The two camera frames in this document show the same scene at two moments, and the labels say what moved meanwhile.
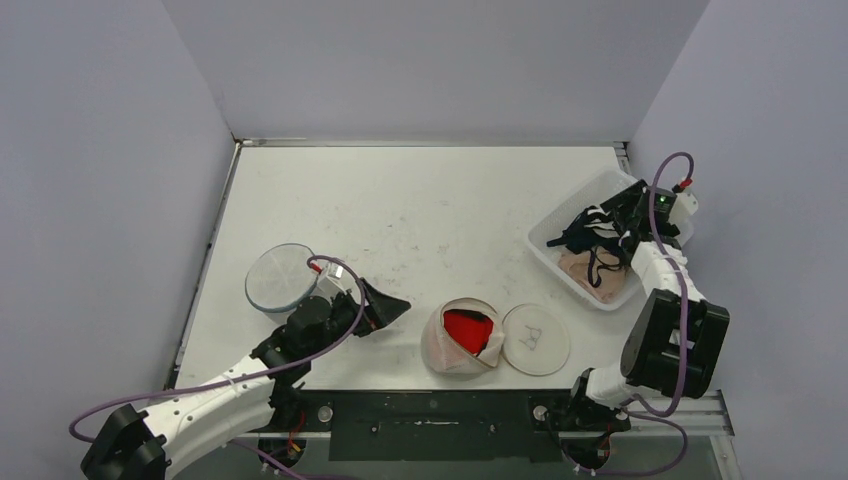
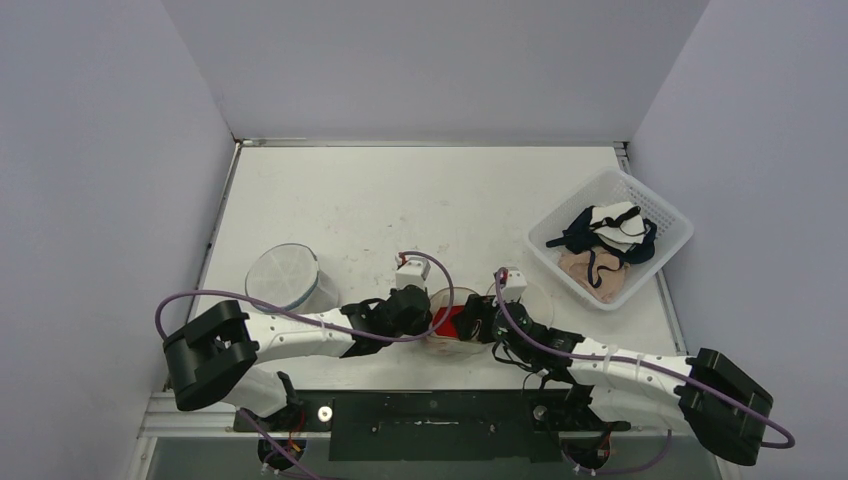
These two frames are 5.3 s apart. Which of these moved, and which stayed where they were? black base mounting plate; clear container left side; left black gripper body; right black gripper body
Moved: left black gripper body; right black gripper body
Stayed: clear container left side; black base mounting plate
